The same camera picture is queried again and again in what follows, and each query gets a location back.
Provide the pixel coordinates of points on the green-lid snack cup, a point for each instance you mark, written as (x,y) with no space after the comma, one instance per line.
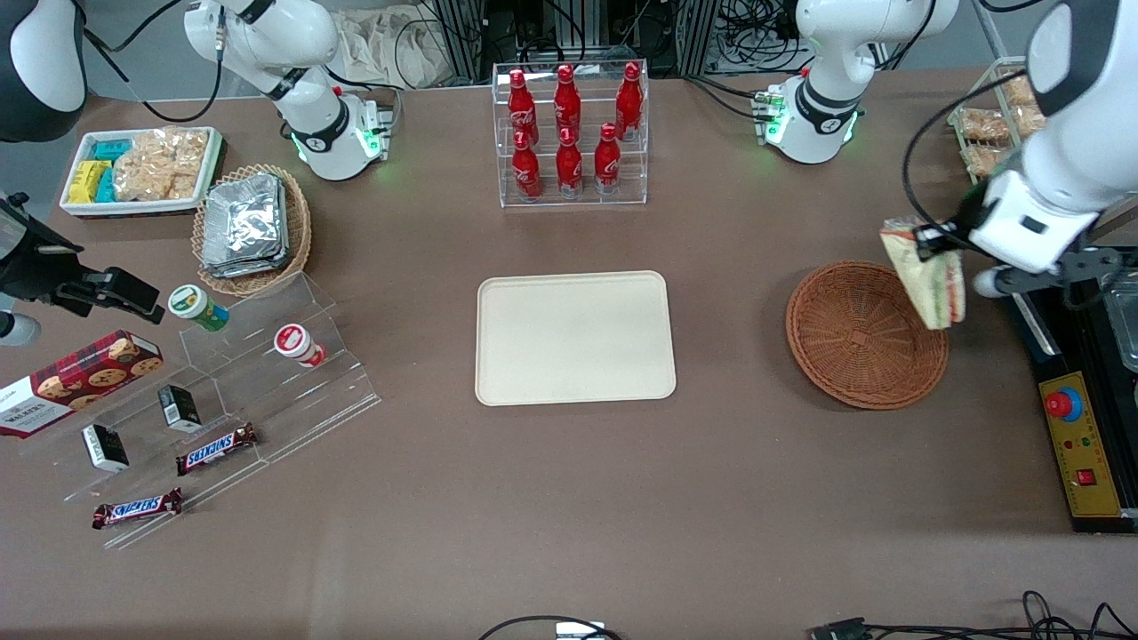
(196,307)

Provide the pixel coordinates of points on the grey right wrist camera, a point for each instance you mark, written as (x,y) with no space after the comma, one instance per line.
(16,329)

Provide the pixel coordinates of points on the clear bag of rice crackers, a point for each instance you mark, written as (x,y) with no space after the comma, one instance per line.
(160,164)

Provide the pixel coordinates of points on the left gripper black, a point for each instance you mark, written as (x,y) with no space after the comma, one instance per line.
(957,226)

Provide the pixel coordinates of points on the white rectangular snack tray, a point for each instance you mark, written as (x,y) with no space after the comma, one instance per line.
(142,207)

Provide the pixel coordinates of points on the small white device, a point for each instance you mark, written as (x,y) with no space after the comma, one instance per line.
(580,631)

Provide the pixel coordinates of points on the clear-wrapped snack pack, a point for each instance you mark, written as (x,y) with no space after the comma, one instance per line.
(982,124)
(1021,91)
(985,162)

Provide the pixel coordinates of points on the red tartan cookie box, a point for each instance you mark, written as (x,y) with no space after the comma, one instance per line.
(80,382)

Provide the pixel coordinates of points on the yellow snack packet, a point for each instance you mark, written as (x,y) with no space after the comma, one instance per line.
(84,180)

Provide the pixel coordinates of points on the wicker basket with foil packets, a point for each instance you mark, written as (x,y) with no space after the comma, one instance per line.
(298,231)

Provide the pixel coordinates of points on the red-lid snack cup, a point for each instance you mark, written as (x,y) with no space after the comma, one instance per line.
(298,345)

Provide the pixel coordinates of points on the white cloth bag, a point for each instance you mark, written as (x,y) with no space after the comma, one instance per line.
(391,49)

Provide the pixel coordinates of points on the clear acrylic stepped shelf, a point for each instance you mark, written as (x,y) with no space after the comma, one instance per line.
(267,400)

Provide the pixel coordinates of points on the red emergency stop button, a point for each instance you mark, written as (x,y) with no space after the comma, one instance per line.
(1062,404)

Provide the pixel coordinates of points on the empty brown wicker basket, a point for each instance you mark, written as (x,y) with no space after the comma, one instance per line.
(853,338)

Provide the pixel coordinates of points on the red cola bottle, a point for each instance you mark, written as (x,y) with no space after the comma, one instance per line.
(569,169)
(629,105)
(520,111)
(607,164)
(567,107)
(526,173)

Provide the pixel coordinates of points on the yellow control box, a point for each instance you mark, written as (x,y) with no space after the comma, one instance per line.
(1089,436)

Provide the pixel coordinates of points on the small black box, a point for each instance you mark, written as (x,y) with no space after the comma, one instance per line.
(180,409)
(105,449)

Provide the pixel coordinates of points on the layered sandwich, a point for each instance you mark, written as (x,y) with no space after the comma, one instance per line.
(938,298)

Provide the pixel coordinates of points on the Snickers chocolate bar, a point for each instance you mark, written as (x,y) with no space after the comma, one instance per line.
(138,508)
(216,449)

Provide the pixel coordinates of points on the silver foil packet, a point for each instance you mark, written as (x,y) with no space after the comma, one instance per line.
(244,227)

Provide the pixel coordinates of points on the teal snack packet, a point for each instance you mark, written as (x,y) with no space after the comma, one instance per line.
(106,187)
(111,149)

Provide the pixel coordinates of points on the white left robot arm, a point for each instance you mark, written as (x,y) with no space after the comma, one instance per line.
(827,89)

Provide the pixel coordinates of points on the cream plastic tray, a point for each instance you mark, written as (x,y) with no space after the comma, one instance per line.
(573,338)

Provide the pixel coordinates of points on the clear acrylic bottle rack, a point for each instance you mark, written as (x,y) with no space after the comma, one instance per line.
(573,200)

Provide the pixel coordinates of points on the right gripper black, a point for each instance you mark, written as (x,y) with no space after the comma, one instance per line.
(34,265)

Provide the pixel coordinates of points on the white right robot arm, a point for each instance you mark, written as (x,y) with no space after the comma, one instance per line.
(311,116)

